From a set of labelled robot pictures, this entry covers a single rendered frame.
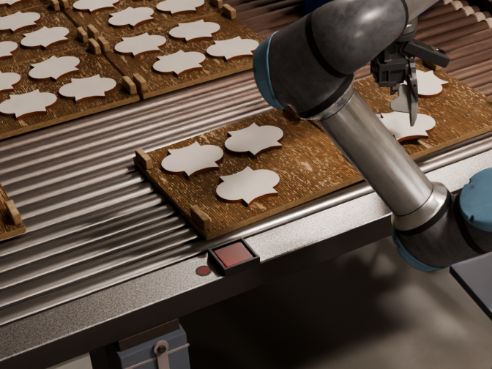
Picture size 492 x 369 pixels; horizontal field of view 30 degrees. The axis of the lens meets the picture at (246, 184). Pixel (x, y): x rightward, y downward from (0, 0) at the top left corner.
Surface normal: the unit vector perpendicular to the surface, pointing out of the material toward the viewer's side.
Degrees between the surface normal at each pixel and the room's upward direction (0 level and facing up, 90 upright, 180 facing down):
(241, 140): 0
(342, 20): 45
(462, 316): 0
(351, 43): 76
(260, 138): 0
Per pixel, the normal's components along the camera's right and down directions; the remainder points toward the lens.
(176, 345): 0.47, 0.47
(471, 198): -0.59, -0.46
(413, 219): -0.61, -0.04
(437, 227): 0.18, 0.32
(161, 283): -0.05, -0.83
